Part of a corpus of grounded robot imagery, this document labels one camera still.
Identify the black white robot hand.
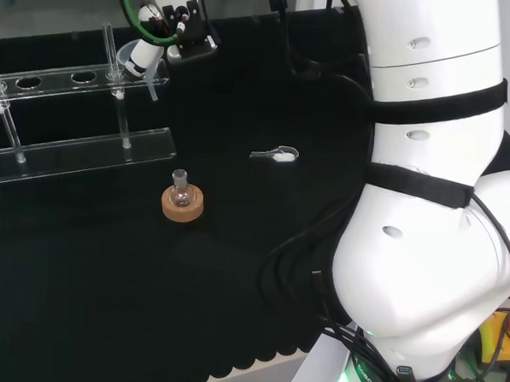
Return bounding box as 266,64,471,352
122,0,221,82

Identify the translucent plastic funnel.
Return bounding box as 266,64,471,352
114,38,170,103

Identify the glass weighing funnel with powder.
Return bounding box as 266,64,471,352
248,142,301,166

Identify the clear acrylic funnel stand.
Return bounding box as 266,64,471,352
0,18,184,197

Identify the glass round-bottom flask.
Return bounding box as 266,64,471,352
169,167,196,209

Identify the black bench cloth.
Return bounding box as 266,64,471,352
0,0,510,382

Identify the yellow stop button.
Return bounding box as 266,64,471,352
475,305,510,373

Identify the green cable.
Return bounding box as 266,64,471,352
114,0,190,49

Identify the black cable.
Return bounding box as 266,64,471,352
255,186,370,334
264,0,379,105

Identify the cork ring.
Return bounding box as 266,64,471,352
159,183,207,225

